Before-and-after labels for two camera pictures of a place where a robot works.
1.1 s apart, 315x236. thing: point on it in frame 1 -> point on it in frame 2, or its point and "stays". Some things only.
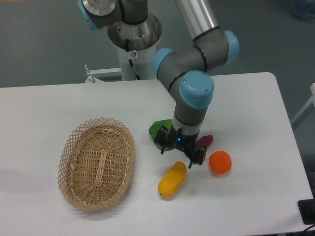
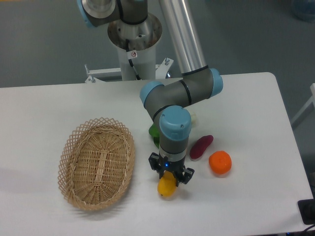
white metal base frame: (107, 75) stays
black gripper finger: (163, 138) -> (154, 160)
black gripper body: (186, 143) -> (176, 166)
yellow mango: (172, 181) stays
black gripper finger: (199, 156) -> (187, 174)
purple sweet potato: (204, 140) stays
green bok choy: (155, 128) stays
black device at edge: (306, 208) stays
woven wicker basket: (96, 162) stays
